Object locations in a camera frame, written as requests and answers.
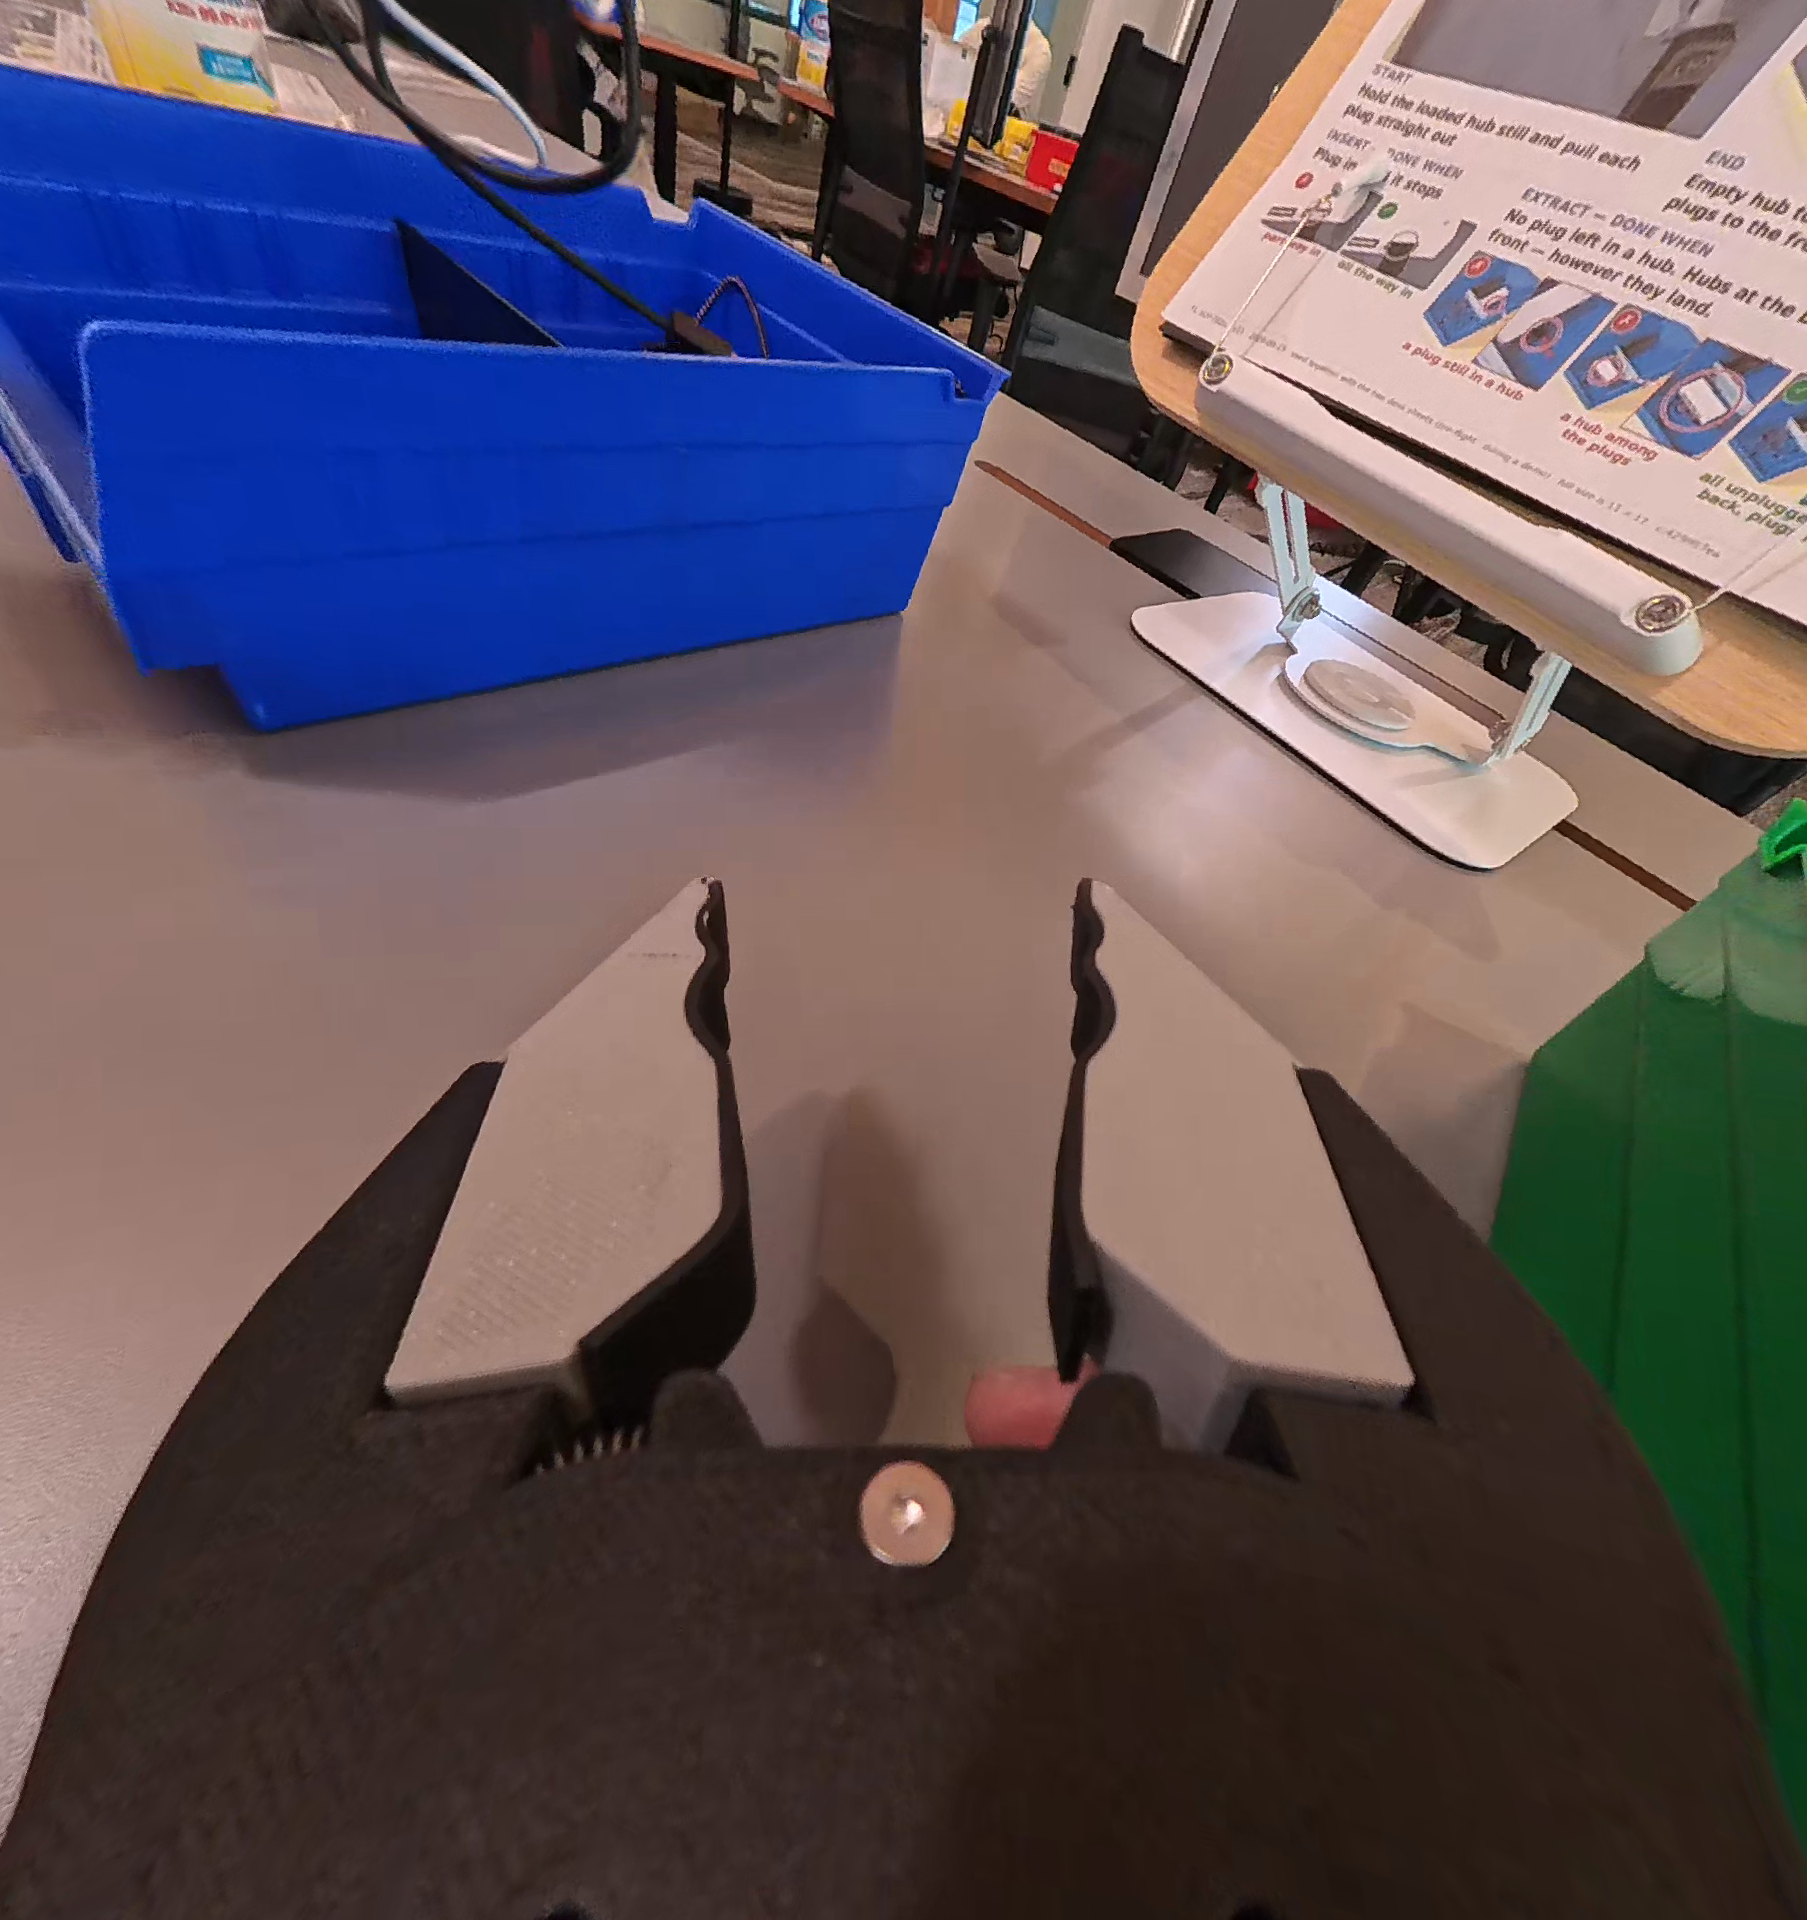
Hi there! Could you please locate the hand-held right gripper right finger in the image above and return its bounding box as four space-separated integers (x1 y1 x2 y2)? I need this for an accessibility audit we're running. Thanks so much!
1047 876 1418 1460

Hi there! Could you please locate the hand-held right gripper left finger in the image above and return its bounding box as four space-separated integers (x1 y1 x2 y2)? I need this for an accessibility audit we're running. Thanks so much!
380 876 758 1409

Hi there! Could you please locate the green plastic bin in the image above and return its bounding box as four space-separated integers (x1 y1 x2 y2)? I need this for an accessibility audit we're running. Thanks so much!
1489 799 1807 1920

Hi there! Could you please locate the blue plastic bin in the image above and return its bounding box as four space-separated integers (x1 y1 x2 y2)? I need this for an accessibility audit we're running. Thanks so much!
0 51 1009 733

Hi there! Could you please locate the person's right hand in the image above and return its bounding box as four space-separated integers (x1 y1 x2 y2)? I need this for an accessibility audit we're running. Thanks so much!
964 1358 1098 1452

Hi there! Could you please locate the black bin divider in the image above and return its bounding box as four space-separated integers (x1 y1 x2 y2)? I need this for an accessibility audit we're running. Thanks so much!
398 223 565 350

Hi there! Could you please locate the black office chair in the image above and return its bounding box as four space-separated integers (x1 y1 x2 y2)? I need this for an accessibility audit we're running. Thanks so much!
813 0 1025 350
1006 22 1192 440

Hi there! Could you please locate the printed instruction sheet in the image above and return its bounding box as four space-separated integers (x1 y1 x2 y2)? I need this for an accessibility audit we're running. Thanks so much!
1157 0 1807 648

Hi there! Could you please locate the black cable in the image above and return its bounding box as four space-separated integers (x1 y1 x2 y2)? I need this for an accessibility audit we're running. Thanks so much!
318 0 773 365

